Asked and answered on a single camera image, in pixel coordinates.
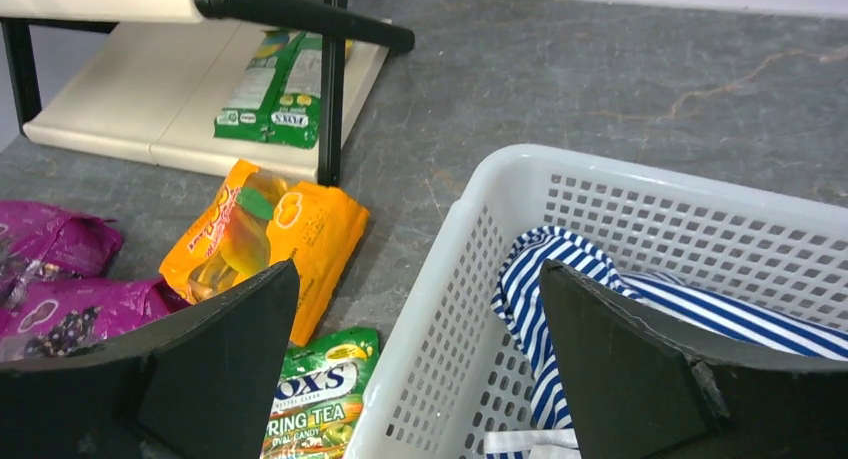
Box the cream three-tier shelf rack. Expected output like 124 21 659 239
1 0 415 184

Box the green Fox's spring tea bag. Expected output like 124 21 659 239
260 327 380 458

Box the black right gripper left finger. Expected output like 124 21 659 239
1 261 299 458

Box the purple grape gummy bag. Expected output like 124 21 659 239
1 201 123 309
1 278 189 362

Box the orange mango gummy bag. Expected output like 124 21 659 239
159 160 369 346

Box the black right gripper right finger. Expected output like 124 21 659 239
539 260 847 458

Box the white plastic laundry basket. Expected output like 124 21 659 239
346 145 847 458

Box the green Fox's bag on shelf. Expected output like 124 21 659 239
214 29 323 150

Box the blue white striped cloth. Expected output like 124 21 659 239
483 226 847 458

